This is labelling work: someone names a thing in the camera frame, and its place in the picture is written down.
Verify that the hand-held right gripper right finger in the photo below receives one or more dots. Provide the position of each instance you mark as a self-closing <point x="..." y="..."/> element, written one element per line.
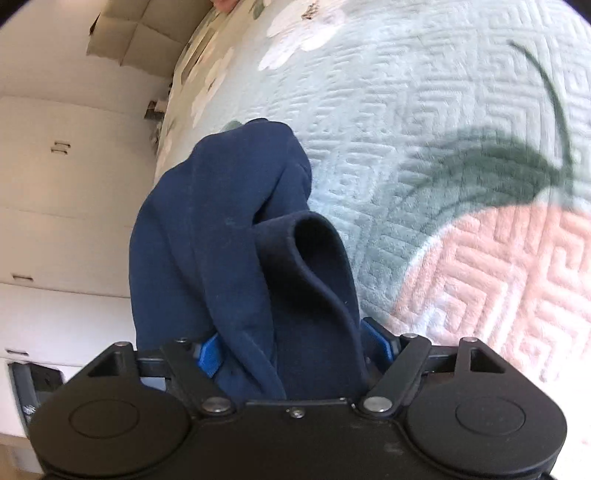
<point x="377" y="340"/>

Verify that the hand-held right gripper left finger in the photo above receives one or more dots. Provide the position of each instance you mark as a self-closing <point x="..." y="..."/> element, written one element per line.
<point x="210" y="359"/>

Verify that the navy striped zip hoodie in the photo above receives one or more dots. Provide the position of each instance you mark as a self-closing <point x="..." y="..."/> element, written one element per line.
<point x="221" y="240"/>

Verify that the grey plastic device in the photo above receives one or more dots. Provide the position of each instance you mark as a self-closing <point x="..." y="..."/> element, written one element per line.
<point x="34" y="387"/>

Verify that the floral quilted bedspread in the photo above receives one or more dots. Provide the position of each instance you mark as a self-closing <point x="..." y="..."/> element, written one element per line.
<point x="415" y="138"/>

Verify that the white wardrobe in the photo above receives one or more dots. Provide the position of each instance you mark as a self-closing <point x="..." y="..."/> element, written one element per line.
<point x="60" y="207"/>

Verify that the beige padded headboard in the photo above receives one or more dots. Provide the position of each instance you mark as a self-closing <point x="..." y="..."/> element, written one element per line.
<point x="138" y="37"/>

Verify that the folded pink blanket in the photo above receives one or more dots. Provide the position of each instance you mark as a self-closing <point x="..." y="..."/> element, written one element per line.
<point x="226" y="4"/>

